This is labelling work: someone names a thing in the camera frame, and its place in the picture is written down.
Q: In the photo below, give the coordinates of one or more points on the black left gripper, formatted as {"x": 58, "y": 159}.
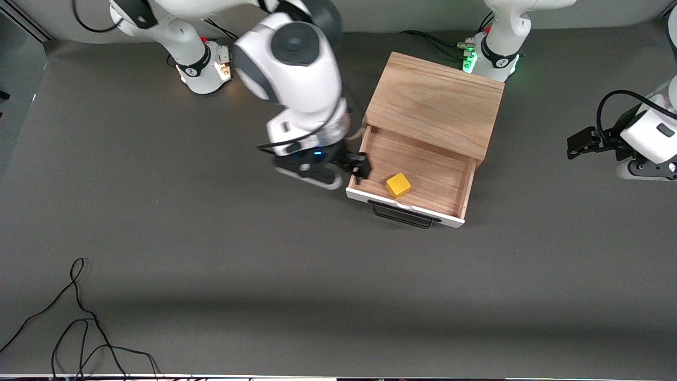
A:
{"x": 604, "y": 141}

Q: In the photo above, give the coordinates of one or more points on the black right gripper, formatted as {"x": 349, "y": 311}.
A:
{"x": 344, "y": 160}

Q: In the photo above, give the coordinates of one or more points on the yellow cube block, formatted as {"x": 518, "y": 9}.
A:
{"x": 398, "y": 185}

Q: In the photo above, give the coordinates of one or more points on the wooden drawer with white front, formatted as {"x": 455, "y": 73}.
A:
{"x": 423, "y": 159}

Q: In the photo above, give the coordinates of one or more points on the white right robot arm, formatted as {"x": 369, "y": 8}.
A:
{"x": 296, "y": 69}

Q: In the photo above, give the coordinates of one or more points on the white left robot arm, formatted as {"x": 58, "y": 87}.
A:
{"x": 502, "y": 29}

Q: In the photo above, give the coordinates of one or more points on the wooden drawer cabinet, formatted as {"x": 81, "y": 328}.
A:
{"x": 433, "y": 100}

